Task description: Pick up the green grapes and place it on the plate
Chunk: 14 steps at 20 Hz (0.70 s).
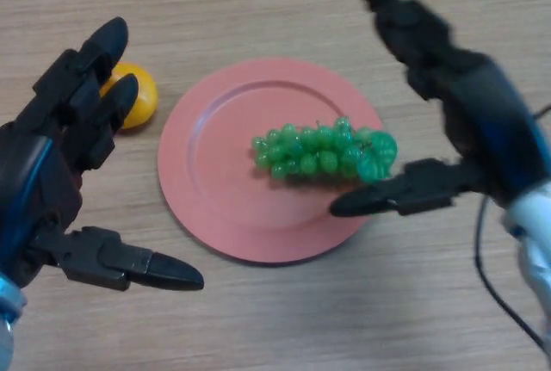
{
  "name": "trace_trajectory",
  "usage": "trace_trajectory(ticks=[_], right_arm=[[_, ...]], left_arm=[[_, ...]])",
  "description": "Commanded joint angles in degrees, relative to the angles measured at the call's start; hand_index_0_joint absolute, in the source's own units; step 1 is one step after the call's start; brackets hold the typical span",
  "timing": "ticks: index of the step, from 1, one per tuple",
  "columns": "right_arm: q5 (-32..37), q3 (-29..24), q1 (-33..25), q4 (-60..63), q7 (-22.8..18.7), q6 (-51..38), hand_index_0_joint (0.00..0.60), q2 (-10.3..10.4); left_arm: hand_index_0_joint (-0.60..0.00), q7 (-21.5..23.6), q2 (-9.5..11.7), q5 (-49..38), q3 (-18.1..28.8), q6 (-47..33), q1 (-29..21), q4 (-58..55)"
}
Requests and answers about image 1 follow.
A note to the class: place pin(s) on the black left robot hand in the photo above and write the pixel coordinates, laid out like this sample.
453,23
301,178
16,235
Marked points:
39,173

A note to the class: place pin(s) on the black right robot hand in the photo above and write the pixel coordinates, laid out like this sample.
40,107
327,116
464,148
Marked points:
486,108

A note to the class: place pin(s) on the green grapes bunch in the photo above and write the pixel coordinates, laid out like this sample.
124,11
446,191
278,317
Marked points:
318,151

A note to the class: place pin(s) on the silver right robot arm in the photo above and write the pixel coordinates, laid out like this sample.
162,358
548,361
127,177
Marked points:
536,242

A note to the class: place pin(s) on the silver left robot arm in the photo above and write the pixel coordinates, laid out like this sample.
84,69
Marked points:
6,319

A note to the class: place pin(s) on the pink round plate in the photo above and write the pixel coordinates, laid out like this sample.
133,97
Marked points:
215,181

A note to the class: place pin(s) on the yellow orange fruit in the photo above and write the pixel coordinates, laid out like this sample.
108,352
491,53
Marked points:
144,100

